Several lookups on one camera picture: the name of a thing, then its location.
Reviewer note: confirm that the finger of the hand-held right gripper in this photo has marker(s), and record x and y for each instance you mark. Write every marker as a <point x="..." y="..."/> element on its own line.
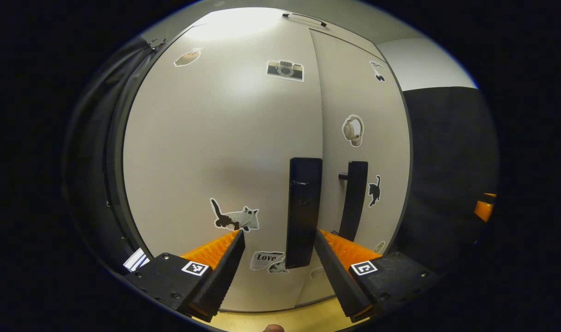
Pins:
<point x="486" y="208"/>

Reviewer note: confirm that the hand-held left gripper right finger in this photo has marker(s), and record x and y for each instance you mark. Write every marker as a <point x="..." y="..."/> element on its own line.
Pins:
<point x="338" y="281"/>

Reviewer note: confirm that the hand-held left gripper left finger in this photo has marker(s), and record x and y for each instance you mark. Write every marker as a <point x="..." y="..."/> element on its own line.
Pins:
<point x="220" y="281"/>

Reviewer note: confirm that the white cabinet door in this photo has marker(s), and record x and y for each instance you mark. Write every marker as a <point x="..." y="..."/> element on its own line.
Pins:
<point x="349" y="92"/>
<point x="216" y="138"/>

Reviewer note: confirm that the white cabinet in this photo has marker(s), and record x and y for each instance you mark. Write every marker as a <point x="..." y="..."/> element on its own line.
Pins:
<point x="116" y="152"/>

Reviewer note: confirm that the white cabinet drawer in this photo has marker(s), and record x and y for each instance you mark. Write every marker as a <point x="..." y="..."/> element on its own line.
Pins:
<point x="345" y="32"/>

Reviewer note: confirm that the white book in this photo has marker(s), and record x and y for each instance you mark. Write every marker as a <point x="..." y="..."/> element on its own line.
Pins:
<point x="135" y="261"/>

